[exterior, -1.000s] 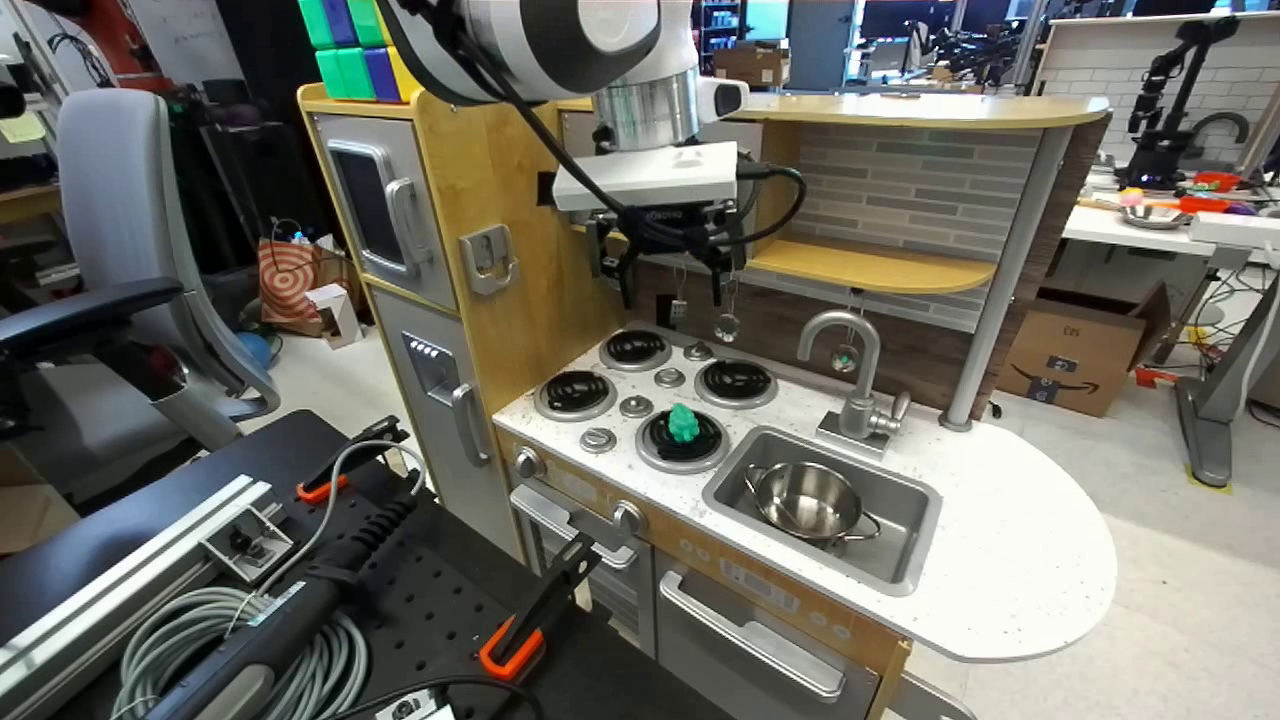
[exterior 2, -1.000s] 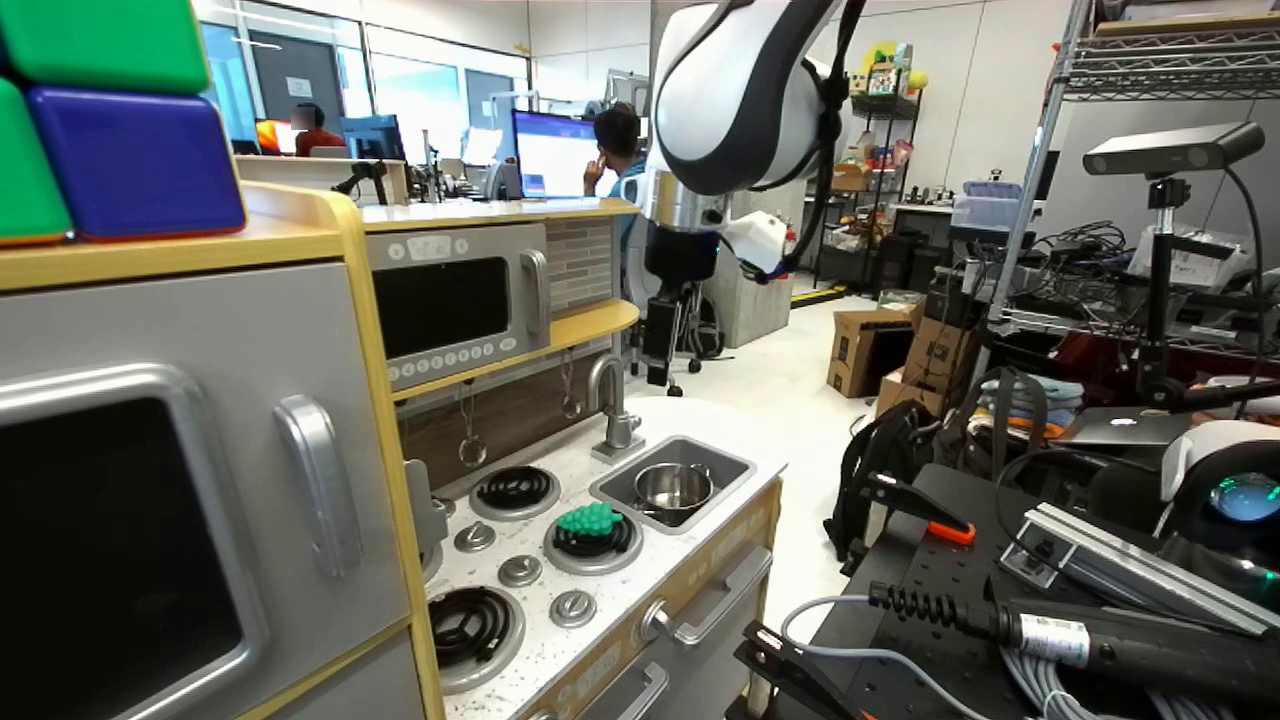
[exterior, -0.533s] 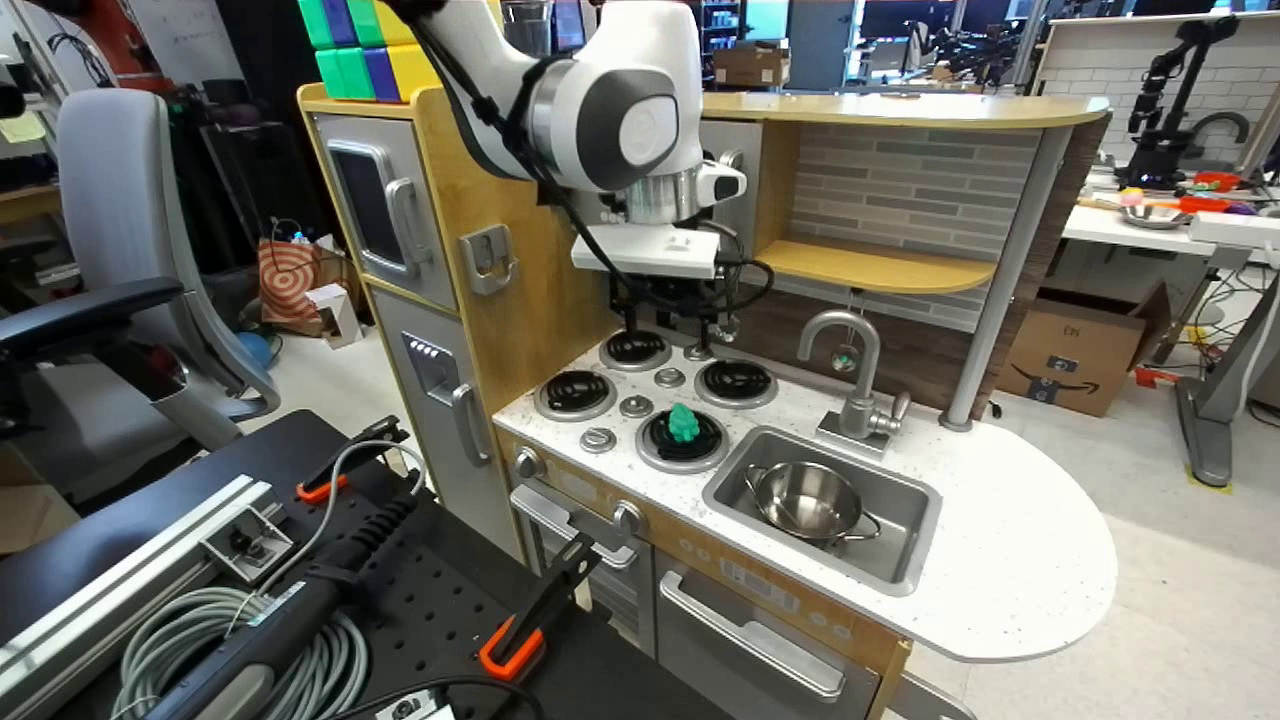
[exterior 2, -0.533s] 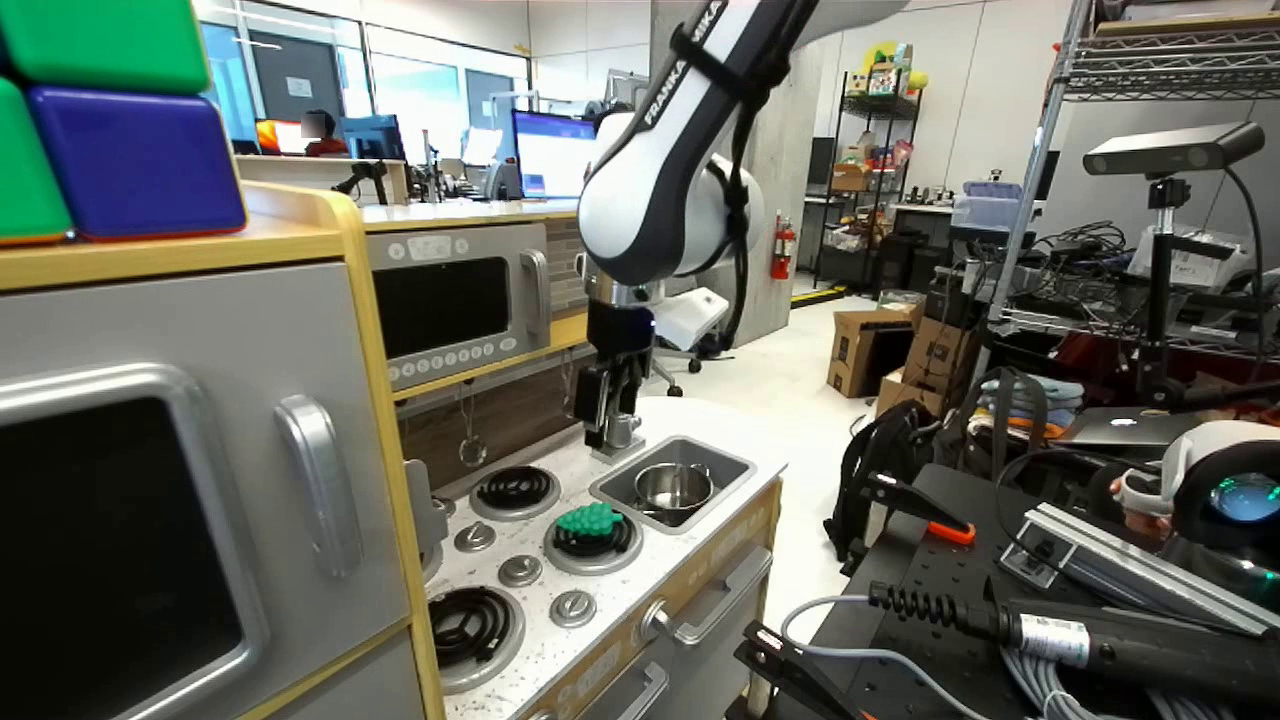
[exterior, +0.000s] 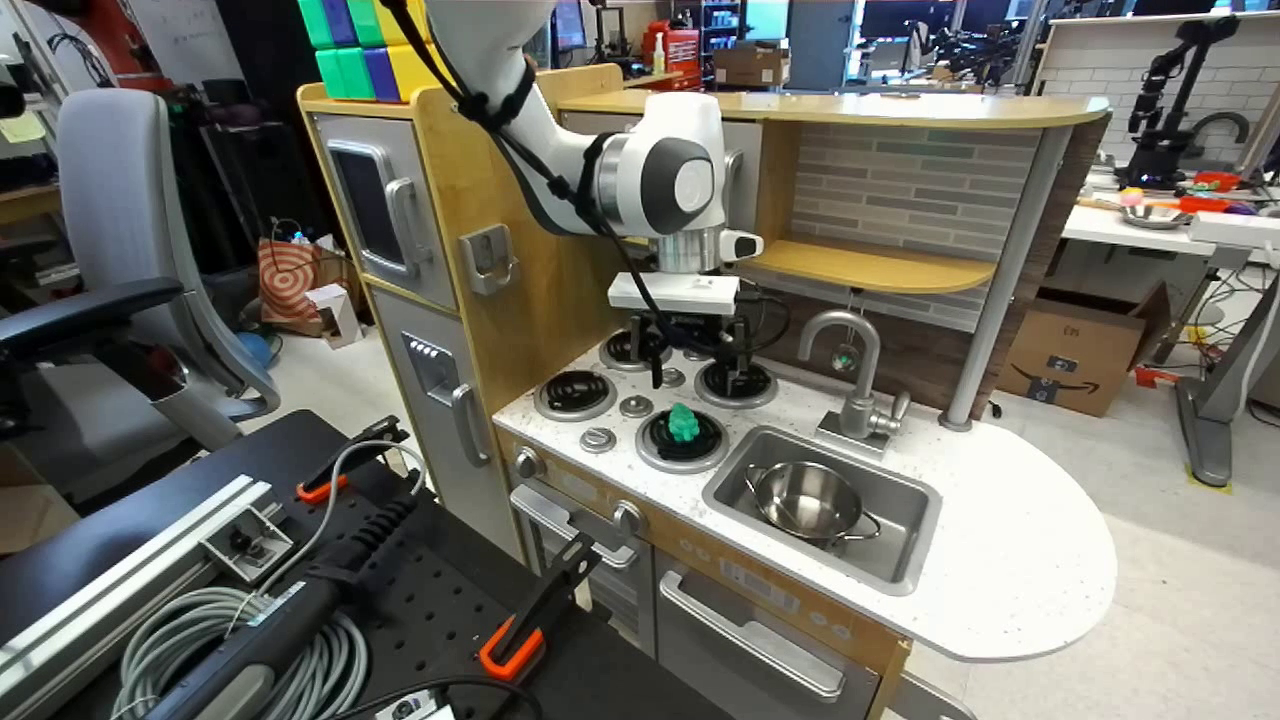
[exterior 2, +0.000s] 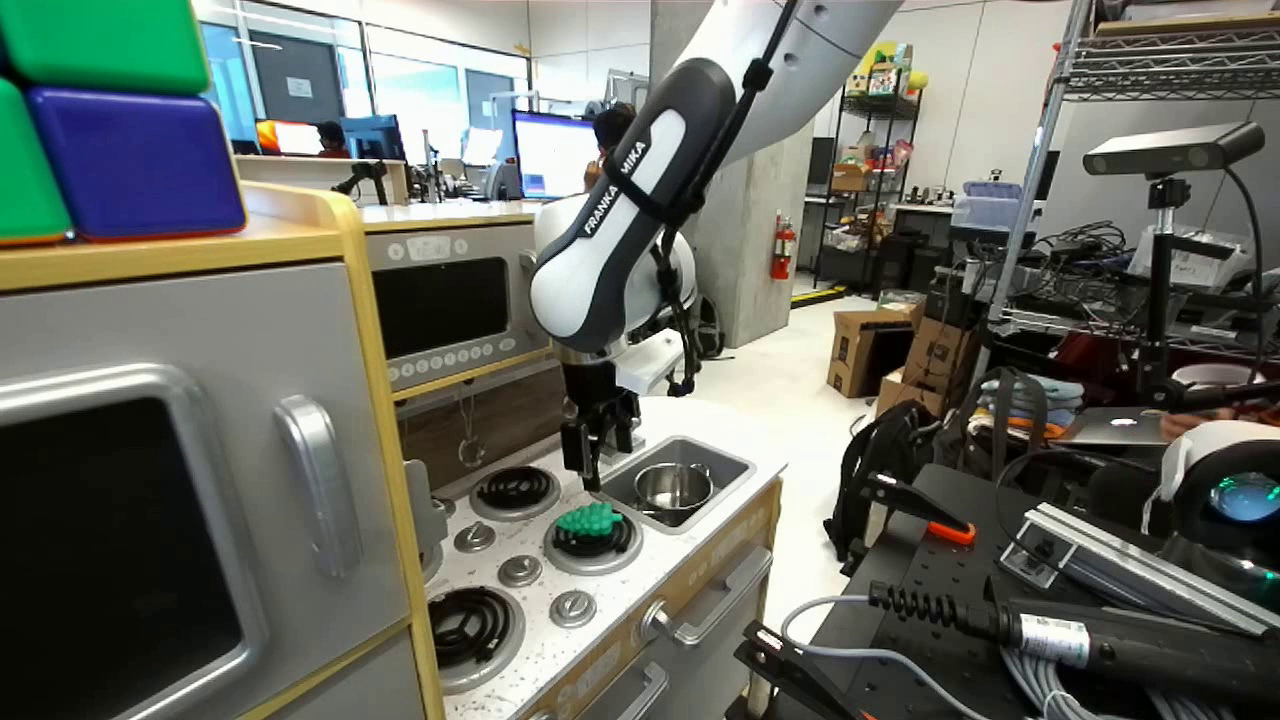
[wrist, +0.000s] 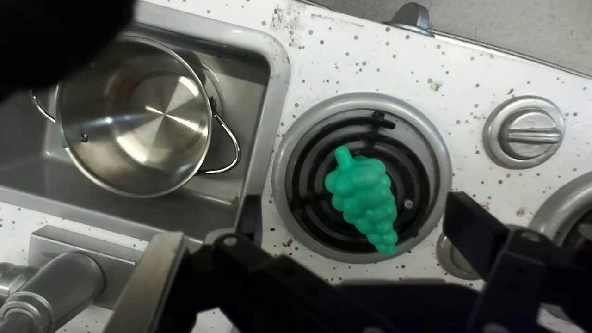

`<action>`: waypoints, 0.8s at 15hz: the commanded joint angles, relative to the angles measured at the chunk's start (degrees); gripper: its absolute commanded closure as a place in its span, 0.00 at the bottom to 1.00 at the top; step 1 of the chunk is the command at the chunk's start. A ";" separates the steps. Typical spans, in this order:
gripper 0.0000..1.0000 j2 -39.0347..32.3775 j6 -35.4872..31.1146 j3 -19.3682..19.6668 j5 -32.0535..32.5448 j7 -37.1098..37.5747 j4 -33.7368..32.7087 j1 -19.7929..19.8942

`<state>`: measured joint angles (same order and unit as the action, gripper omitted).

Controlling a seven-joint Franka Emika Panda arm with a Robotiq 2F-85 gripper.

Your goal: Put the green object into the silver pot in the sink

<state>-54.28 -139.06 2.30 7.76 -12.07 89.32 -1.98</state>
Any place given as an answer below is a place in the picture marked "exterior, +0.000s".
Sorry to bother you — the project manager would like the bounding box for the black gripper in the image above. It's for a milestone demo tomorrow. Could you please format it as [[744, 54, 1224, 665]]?
[[637, 306, 755, 391]]

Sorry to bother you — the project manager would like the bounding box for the green toy grape bunch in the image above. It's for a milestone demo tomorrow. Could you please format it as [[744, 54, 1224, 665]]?
[[660, 404, 709, 446]]

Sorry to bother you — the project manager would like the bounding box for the grey toy sink basin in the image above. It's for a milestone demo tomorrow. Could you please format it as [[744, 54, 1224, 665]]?
[[701, 420, 945, 596]]

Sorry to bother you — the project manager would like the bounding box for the black toy stove burner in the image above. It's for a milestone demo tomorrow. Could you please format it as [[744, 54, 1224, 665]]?
[[596, 323, 676, 376], [533, 366, 621, 425], [692, 355, 779, 412], [632, 404, 734, 474]]

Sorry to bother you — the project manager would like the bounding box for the silver toy faucet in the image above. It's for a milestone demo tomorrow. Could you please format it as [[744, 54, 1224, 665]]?
[[796, 306, 917, 451]]

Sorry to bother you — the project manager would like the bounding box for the grey toy fridge door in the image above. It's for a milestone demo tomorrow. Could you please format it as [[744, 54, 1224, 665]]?
[[367, 289, 533, 563]]

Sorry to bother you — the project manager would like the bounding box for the grey cabinet door with window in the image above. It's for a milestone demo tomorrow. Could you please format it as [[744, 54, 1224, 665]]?
[[313, 115, 455, 314]]

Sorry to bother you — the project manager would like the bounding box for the black breadboard table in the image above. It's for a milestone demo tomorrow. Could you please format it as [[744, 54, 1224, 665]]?
[[0, 404, 694, 720]]

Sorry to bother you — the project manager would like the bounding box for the small white box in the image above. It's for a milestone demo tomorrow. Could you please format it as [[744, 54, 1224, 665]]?
[[309, 279, 363, 350]]

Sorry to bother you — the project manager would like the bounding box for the toy kitchen unit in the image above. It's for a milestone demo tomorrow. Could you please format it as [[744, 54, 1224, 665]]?
[[293, 59, 1119, 720]]

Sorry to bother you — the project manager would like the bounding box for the cardboard box with smile logo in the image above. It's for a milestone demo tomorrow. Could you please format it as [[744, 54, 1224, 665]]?
[[995, 272, 1176, 420]]

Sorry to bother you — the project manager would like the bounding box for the yellow foam block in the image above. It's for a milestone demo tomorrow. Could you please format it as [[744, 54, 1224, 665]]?
[[386, 38, 446, 102], [346, 0, 431, 50]]

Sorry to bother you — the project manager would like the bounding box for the orange swirl pattern bag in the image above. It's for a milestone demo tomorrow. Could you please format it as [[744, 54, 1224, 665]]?
[[251, 232, 332, 334]]

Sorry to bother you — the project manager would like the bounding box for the blue foam block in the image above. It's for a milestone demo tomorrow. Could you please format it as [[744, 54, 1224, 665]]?
[[318, 0, 360, 50], [360, 44, 407, 102]]

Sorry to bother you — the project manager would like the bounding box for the green foam block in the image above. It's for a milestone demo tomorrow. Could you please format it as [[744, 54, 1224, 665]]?
[[313, 44, 376, 102], [293, 0, 335, 50]]

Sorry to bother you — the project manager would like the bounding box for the white desk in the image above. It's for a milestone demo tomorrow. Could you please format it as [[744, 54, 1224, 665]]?
[[1055, 197, 1280, 490]]

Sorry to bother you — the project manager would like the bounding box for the metal bowl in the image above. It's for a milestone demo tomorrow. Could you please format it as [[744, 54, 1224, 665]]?
[[1117, 197, 1192, 236]]

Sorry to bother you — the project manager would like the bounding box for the red desk item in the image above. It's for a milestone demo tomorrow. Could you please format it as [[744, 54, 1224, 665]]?
[[1176, 167, 1247, 217]]

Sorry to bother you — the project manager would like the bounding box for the grey padded office chair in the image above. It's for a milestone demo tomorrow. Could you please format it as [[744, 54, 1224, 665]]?
[[51, 83, 285, 417]]

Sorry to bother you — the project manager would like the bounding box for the black chair armrest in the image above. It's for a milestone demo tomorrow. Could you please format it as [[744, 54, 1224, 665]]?
[[0, 277, 192, 404]]

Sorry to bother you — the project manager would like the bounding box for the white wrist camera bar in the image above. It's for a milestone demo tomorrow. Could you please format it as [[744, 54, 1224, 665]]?
[[604, 267, 744, 319]]

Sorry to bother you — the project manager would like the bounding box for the silver pot with handles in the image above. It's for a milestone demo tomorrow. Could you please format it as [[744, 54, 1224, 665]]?
[[734, 454, 886, 552]]

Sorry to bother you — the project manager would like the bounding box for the silver oven door handle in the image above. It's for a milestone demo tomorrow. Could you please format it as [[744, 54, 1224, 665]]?
[[507, 451, 648, 552]]

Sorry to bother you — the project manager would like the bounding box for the silver cabinet door handle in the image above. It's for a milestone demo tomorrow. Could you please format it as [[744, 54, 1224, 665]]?
[[656, 569, 853, 702]]

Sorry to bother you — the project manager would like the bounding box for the silver kitchen support post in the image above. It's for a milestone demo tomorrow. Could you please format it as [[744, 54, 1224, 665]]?
[[934, 122, 1074, 433]]

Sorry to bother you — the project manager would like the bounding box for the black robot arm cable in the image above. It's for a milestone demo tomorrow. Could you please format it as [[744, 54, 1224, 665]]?
[[376, 0, 676, 355]]

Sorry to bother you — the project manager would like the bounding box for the black clamp orange handle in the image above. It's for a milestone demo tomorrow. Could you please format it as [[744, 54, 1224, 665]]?
[[477, 533, 604, 689], [293, 412, 411, 510]]

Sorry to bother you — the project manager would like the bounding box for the thick black cable connector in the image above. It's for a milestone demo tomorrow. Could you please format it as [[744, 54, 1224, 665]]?
[[139, 494, 437, 720]]

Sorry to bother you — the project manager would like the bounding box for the clear plastic bracket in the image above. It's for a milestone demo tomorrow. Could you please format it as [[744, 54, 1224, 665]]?
[[203, 504, 300, 583]]

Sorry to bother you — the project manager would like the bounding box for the grey cable coil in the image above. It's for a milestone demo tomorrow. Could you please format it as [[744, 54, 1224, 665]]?
[[106, 578, 371, 720]]

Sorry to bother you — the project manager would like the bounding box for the aluminium extrusion rail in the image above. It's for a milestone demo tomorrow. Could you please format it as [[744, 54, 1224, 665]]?
[[0, 471, 277, 694]]

